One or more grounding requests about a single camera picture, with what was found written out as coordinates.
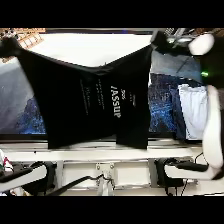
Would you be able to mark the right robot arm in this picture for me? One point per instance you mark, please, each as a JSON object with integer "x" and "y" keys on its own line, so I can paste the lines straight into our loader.
{"x": 213, "y": 133}

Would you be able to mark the dark blue garment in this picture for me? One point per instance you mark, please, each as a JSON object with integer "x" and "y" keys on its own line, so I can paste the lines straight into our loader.
{"x": 176, "y": 115}

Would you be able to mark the white garment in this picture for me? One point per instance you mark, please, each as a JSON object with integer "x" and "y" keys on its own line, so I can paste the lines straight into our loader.
{"x": 195, "y": 110}

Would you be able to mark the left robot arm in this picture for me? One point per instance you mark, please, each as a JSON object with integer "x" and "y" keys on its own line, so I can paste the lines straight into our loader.
{"x": 25, "y": 176}

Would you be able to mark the silver frame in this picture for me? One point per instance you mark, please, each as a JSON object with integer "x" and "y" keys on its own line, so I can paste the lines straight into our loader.
{"x": 100, "y": 154}

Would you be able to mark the black T-shirt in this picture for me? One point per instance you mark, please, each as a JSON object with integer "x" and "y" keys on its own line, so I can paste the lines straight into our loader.
{"x": 70, "y": 100}

